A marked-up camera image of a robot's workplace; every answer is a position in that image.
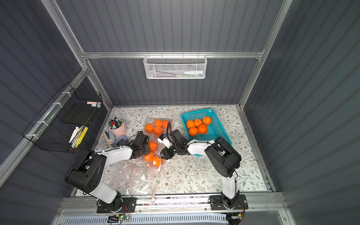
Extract clear pink-dotted zip-top bag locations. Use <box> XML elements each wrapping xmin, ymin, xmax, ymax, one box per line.
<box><xmin>106</xmin><ymin>118</ymin><xmax>168</xmax><ymax>201</ymax></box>

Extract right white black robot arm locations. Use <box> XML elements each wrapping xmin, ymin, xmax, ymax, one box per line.
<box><xmin>157</xmin><ymin>130</ymin><xmax>242</xmax><ymax>208</ymax></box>

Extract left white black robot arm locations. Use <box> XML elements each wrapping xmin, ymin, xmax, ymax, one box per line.
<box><xmin>65</xmin><ymin>131</ymin><xmax>150</xmax><ymax>204</ymax></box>

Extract grey blue small device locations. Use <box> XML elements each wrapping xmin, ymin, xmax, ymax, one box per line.
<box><xmin>112</xmin><ymin>135</ymin><xmax>128</xmax><ymax>147</ymax></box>

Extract pink pen cup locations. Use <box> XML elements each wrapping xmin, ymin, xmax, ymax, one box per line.
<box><xmin>108</xmin><ymin>117</ymin><xmax>128</xmax><ymax>139</ymax></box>

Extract teal plastic basket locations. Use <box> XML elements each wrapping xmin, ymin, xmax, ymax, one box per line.
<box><xmin>181</xmin><ymin>108</ymin><xmax>232</xmax><ymax>145</ymax></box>

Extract yellow marker in basket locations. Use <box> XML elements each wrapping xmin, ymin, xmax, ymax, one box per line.
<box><xmin>72</xmin><ymin>127</ymin><xmax>88</xmax><ymax>149</ymax></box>

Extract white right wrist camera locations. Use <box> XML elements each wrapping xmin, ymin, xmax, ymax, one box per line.
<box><xmin>157</xmin><ymin>134</ymin><xmax>173</xmax><ymax>148</ymax></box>

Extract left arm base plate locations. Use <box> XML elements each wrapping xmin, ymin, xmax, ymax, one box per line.
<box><xmin>96</xmin><ymin>197</ymin><xmax>138</xmax><ymax>214</ymax></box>

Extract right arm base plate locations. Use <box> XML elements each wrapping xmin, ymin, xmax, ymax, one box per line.
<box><xmin>208</xmin><ymin>195</ymin><xmax>248</xmax><ymax>211</ymax></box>

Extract white wire wall basket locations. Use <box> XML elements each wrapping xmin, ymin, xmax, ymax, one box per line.
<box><xmin>143</xmin><ymin>54</ymin><xmax>208</xmax><ymax>79</ymax></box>

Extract black wire wall basket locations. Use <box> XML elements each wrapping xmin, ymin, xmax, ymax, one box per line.
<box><xmin>22</xmin><ymin>83</ymin><xmax>103</xmax><ymax>153</ymax></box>

